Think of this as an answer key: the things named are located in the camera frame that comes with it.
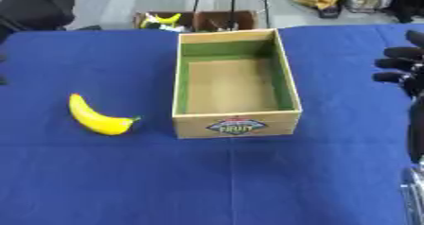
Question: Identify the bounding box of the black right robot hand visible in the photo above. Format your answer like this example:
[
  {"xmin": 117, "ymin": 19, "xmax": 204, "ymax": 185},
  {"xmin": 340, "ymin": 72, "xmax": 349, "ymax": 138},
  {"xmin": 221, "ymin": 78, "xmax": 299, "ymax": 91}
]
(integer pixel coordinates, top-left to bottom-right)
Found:
[{"xmin": 371, "ymin": 29, "xmax": 424, "ymax": 164}]

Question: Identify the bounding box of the tan cardboard box green inside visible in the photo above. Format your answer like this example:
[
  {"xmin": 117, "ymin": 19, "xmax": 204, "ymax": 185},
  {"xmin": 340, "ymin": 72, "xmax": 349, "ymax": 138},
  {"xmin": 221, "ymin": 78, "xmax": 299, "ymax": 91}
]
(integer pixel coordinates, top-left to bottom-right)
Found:
[{"xmin": 170, "ymin": 27, "xmax": 305, "ymax": 140}]

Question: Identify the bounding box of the brown cardboard box with toys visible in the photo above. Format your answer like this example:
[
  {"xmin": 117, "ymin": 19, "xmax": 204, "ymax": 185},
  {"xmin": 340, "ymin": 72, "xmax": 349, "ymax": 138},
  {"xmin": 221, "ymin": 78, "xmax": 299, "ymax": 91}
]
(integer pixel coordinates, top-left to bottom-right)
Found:
[{"xmin": 132, "ymin": 9, "xmax": 260, "ymax": 33}]

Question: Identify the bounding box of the black tripod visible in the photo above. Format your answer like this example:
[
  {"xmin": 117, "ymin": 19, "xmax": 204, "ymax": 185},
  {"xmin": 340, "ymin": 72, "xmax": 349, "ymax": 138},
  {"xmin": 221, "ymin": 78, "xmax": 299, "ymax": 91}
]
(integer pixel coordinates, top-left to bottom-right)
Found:
[{"xmin": 190, "ymin": 0, "xmax": 274, "ymax": 31}]

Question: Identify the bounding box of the yellow toy banana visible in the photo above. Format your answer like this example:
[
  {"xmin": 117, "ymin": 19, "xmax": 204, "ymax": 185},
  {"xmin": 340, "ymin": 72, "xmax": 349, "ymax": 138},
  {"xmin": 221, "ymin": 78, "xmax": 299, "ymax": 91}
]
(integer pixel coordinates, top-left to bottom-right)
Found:
[{"xmin": 67, "ymin": 93, "xmax": 143, "ymax": 136}]

